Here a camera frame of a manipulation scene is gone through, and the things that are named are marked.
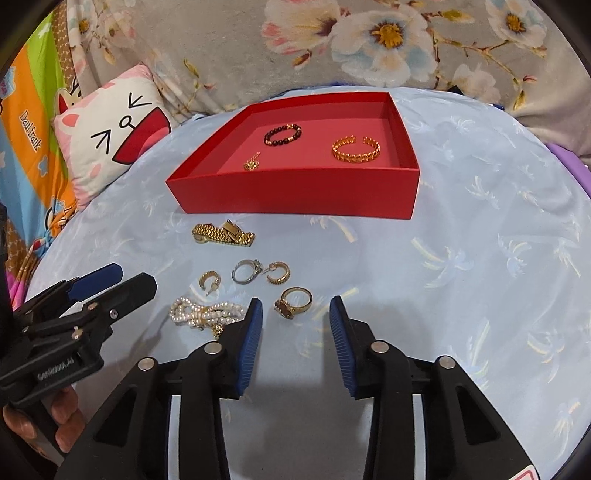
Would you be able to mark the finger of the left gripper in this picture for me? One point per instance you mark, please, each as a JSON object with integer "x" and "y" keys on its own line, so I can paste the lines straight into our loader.
{"x": 58, "y": 298}
{"x": 105, "y": 308}

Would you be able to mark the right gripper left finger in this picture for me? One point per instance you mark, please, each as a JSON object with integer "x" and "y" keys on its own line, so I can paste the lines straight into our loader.
{"x": 127, "y": 438}

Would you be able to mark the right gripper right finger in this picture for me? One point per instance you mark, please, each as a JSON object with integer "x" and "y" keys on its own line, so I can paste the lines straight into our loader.
{"x": 465, "y": 436}

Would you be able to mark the gold ring brown stone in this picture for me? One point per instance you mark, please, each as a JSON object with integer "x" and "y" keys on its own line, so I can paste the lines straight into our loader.
{"x": 293, "y": 301}

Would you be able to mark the red jewelry tray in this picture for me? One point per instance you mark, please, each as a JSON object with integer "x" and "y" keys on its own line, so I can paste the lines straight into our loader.
{"x": 345, "y": 154}

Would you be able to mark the left hand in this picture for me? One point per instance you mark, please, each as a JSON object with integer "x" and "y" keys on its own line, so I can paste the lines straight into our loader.
{"x": 64, "y": 411}

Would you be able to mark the colourful cartoon sheet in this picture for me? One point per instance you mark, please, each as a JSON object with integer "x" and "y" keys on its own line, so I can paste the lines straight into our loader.
{"x": 35, "y": 188}

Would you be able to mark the gold hoop earring left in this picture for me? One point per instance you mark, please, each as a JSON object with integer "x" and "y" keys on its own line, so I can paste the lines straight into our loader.
{"x": 209, "y": 282}

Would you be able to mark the gold hoop earring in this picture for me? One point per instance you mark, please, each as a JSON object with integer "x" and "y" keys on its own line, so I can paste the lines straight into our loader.
{"x": 277, "y": 273}
{"x": 209, "y": 282}

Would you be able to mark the light blue patterned cloth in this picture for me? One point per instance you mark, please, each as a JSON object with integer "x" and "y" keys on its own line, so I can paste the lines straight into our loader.
{"x": 493, "y": 269}

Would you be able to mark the cat face pillow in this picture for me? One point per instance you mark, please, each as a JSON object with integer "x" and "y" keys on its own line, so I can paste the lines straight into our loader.
{"x": 103, "y": 134}

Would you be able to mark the gold hoop earring right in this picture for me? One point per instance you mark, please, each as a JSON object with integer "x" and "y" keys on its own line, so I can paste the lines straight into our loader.
{"x": 277, "y": 273}

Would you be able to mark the small gold pendant earring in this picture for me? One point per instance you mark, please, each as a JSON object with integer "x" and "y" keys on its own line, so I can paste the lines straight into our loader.
{"x": 252, "y": 163}

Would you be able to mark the purple flat object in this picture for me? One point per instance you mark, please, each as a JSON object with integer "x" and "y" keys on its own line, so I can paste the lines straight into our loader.
{"x": 574, "y": 165}

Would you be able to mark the grey floral blanket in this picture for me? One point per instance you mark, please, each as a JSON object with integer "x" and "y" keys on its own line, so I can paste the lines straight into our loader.
{"x": 207, "y": 57}

